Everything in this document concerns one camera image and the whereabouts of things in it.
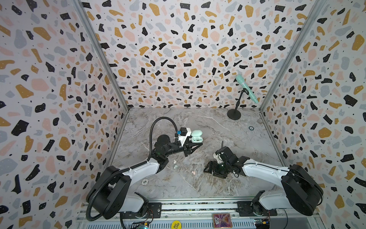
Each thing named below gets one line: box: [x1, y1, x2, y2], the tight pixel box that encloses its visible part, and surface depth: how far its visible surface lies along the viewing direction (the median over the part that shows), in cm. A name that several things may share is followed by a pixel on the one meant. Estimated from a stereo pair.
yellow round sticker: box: [171, 220, 182, 229], surface depth 71 cm
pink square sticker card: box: [212, 213, 233, 229], surface depth 72 cm
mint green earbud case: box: [191, 129, 204, 144], surface depth 73 cm
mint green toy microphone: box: [235, 74, 259, 105], surface depth 99 cm
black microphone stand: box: [226, 87, 250, 121], surface depth 119 cm
